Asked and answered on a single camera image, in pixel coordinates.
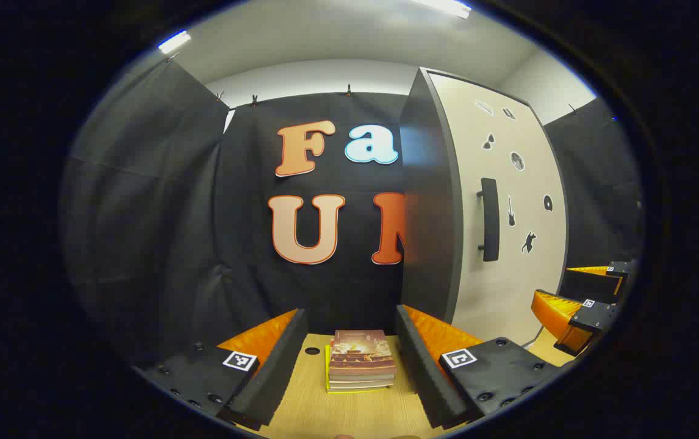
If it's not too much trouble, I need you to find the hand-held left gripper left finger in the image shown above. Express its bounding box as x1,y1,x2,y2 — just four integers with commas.
132,308,309,432

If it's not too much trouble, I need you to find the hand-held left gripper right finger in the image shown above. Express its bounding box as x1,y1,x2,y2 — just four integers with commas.
395,304,561,430

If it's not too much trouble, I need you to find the cream cabinet door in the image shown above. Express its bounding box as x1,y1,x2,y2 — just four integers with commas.
426,68,570,348

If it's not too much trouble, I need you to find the black cabinet door handle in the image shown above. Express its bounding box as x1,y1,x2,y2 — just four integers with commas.
476,177,501,263

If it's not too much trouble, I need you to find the yellow book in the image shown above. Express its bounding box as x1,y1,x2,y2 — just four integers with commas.
324,344,395,394

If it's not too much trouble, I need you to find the thin brown book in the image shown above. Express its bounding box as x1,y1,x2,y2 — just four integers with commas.
328,372,396,387

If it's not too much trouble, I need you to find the black backdrop cloth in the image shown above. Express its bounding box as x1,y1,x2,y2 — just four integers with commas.
60,58,414,366
543,96,643,269

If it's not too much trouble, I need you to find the ceiling light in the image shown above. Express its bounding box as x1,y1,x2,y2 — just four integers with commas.
410,0,473,20
157,29,193,55

